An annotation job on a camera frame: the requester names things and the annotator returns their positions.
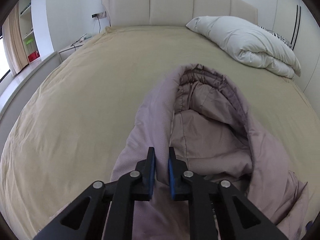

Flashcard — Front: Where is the mauve puffer coat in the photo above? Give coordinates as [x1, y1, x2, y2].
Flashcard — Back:
[111, 64, 309, 239]

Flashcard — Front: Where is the beige bed with sheet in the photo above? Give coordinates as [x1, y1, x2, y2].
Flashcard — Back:
[1, 26, 319, 239]

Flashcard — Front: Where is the white bedside table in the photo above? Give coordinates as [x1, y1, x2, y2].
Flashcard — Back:
[58, 33, 93, 62]

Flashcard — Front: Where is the white folded duvet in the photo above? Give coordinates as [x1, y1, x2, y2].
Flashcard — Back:
[186, 16, 301, 79]

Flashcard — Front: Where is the red box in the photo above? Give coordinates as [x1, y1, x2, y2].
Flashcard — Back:
[28, 50, 40, 63]

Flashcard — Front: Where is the cream padded headboard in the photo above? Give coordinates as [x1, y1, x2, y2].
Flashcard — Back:
[102, 0, 258, 27]

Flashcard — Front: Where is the zebra pattern pillow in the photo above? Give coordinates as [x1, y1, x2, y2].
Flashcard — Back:
[259, 26, 292, 49]

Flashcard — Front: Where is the black framed window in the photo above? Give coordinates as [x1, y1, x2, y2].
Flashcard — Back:
[0, 36, 10, 82]

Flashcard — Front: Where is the green container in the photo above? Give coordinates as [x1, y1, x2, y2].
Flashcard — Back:
[24, 37, 34, 45]

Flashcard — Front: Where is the beige curtain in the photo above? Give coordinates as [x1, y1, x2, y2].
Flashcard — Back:
[2, 4, 29, 75]

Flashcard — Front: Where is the white wardrobe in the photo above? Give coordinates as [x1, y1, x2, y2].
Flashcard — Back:
[271, 0, 320, 100]

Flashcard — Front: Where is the wall power socket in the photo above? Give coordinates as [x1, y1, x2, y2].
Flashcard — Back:
[92, 11, 106, 19]

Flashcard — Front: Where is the white wall shelf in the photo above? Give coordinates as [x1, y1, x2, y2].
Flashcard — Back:
[18, 0, 39, 56]

